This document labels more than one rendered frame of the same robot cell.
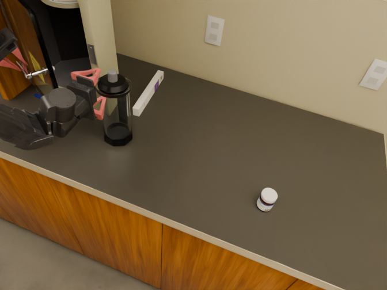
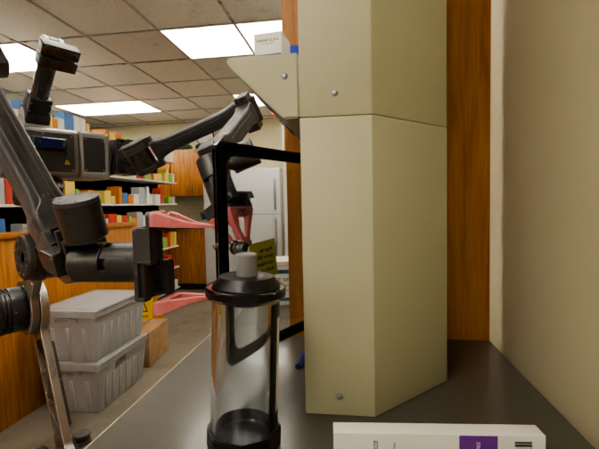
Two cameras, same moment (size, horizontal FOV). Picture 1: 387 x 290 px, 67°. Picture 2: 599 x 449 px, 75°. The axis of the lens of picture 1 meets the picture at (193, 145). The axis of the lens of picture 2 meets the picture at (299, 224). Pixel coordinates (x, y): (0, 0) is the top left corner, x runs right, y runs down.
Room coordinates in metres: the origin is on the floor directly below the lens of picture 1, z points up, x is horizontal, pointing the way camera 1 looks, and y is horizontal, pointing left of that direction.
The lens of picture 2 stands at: (0.72, -0.27, 1.28)
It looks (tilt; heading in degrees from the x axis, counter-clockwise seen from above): 3 degrees down; 83
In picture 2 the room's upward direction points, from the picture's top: 1 degrees counter-clockwise
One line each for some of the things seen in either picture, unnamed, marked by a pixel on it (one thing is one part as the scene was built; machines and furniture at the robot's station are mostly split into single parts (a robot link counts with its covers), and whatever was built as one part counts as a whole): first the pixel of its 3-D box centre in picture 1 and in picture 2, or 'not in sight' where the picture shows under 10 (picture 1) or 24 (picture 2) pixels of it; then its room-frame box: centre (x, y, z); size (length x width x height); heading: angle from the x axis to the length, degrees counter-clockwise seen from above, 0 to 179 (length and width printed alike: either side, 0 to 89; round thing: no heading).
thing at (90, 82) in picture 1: (90, 81); (180, 236); (0.62, 0.30, 1.23); 0.09 x 0.07 x 0.07; 165
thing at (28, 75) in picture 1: (30, 67); not in sight; (0.69, 0.50, 1.20); 0.10 x 0.05 x 0.03; 46
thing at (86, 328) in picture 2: not in sight; (97, 322); (-0.34, 2.54, 0.49); 0.60 x 0.42 x 0.33; 75
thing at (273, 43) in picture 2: not in sight; (272, 55); (0.77, 0.44, 1.54); 0.05 x 0.05 x 0.06; 67
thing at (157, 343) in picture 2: not in sight; (142, 341); (-0.22, 3.14, 0.14); 0.41 x 0.32 x 0.28; 81
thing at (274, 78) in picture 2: not in sight; (281, 110); (0.79, 0.51, 1.46); 0.32 x 0.12 x 0.10; 75
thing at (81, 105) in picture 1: (76, 107); (134, 262); (0.55, 0.31, 1.20); 0.07 x 0.07 x 0.10; 75
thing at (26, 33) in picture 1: (32, 56); (274, 247); (0.77, 0.53, 1.19); 0.30 x 0.01 x 0.40; 46
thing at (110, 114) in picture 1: (116, 110); (244, 362); (0.71, 0.27, 1.06); 0.11 x 0.11 x 0.21
